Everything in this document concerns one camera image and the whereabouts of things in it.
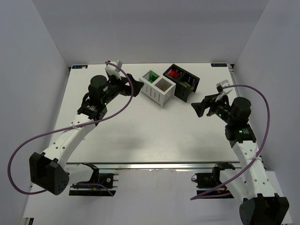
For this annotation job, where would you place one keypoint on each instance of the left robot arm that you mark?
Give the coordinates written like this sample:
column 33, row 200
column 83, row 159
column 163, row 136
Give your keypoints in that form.
column 48, row 169

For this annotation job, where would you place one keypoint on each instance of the green long lego piece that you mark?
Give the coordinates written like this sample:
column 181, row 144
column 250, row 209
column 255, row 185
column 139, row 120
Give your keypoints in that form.
column 153, row 77

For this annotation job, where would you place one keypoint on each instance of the aluminium table rail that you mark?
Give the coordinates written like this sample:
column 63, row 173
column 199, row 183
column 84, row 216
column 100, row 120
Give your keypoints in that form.
column 155, row 166

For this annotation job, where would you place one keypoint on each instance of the left blue table label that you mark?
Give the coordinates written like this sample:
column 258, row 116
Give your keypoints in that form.
column 79, row 67

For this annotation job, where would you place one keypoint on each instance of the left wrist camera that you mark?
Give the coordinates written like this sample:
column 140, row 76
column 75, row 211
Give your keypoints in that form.
column 112, row 70

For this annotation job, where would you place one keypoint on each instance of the black slotted container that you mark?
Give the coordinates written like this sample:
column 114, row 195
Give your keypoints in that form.
column 182, row 91

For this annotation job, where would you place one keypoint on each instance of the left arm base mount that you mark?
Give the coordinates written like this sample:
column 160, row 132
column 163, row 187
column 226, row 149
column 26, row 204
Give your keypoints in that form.
column 87, row 179

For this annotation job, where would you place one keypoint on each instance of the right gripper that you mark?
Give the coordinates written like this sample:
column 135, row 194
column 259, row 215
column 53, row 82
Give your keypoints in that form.
column 208, row 107

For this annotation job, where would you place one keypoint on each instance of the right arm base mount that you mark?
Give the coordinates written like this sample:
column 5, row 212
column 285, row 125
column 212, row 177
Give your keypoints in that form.
column 208, row 180

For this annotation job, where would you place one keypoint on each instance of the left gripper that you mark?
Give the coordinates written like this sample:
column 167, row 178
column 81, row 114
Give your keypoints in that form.
column 128, row 85

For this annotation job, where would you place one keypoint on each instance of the white slotted container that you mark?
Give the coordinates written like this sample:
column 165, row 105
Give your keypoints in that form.
column 160, row 90

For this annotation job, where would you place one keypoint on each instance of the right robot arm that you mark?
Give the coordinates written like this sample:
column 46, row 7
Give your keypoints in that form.
column 260, row 202

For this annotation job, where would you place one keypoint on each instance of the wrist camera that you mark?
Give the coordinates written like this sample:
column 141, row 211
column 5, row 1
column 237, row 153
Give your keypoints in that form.
column 112, row 70
column 223, row 89

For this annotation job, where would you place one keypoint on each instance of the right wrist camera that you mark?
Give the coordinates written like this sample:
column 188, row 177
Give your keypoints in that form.
column 223, row 89

